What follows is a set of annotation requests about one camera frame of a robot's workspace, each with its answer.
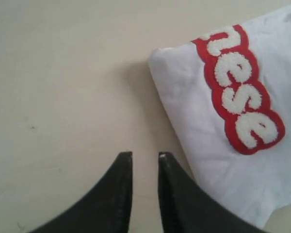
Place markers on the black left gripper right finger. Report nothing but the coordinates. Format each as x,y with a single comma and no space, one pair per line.
186,208

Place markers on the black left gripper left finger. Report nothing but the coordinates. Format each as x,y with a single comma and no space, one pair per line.
106,208

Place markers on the white t-shirt with red logo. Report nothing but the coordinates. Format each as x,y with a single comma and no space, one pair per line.
228,97

